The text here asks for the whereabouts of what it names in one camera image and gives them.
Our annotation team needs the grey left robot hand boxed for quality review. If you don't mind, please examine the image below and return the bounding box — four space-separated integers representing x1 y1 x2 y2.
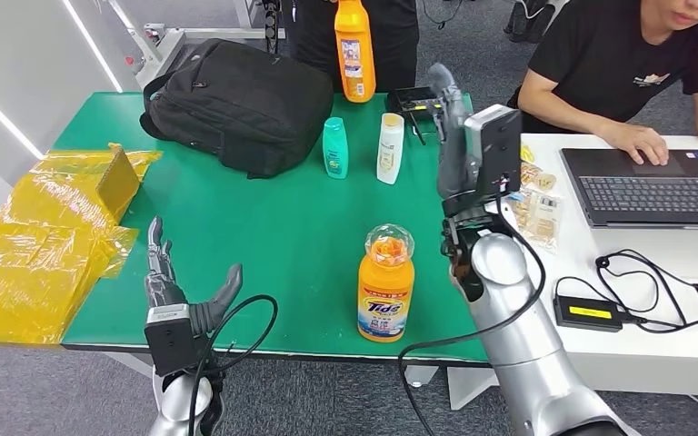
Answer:
144 216 244 337

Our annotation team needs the seated person's right hand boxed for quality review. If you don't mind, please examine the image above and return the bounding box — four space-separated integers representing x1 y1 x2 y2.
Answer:
602 123 671 166

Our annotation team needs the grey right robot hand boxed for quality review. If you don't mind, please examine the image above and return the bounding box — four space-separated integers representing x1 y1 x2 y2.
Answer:
427 62 476 202

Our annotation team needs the tall orange bottle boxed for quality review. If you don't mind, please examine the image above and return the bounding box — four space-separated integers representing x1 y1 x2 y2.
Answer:
334 0 378 104

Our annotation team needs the orange Tide detergent bottle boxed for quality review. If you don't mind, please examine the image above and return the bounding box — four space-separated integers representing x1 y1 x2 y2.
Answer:
357 223 416 344

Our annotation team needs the white shampoo bottle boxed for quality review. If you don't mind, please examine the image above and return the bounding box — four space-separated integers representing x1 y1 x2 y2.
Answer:
376 113 405 185

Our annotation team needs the teal shampoo bottle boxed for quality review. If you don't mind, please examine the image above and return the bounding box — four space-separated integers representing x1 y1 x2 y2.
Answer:
323 117 350 181

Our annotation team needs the dark laptop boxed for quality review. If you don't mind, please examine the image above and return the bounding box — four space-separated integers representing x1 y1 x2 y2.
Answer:
559 147 698 231

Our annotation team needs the black box device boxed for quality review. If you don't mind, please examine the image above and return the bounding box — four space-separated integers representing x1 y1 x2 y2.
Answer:
384 86 446 145

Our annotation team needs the small snack packet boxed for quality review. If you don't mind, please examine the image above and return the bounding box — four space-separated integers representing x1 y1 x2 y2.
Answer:
518 161 558 193

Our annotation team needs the seated person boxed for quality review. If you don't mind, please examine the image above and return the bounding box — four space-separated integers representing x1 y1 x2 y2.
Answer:
507 0 698 166

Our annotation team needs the clear cracker snack bag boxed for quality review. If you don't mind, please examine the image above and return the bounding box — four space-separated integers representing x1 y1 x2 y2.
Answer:
514 184 565 253

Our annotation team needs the green table mat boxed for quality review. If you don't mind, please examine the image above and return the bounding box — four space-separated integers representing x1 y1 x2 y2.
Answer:
52 91 489 365

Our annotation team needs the yellow plastic wrapped package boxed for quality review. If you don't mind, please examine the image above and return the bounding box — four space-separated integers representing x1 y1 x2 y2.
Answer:
0 143 164 345

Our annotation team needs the standing person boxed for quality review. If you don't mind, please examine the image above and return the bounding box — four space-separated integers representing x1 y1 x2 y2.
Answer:
283 0 421 94

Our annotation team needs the black power adapter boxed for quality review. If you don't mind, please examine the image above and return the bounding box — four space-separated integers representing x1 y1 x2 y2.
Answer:
553 294 625 333

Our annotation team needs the black backpack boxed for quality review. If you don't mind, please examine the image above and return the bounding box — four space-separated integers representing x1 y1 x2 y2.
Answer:
139 38 335 181

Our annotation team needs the white table leg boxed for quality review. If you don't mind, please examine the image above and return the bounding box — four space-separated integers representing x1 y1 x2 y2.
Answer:
404 363 501 411

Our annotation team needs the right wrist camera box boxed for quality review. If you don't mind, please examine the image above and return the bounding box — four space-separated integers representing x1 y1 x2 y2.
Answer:
463 104 524 200

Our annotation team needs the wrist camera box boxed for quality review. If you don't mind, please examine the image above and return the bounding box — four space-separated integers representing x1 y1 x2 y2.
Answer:
463 104 524 200
144 303 198 379

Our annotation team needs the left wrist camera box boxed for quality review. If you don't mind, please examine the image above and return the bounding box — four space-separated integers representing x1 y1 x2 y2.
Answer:
144 303 198 379

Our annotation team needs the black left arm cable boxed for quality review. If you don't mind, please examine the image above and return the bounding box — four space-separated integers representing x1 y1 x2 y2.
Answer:
186 293 280 436

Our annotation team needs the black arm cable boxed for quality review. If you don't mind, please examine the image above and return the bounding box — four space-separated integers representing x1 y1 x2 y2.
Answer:
396 197 548 436
186 293 280 436

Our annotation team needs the black adapter cable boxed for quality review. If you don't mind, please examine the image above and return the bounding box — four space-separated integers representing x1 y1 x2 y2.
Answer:
556 249 698 336

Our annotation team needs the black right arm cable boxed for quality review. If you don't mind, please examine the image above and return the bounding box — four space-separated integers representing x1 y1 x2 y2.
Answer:
396 197 548 436

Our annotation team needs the white metal frame machine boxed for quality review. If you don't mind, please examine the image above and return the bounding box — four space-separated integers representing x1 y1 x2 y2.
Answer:
123 0 287 88

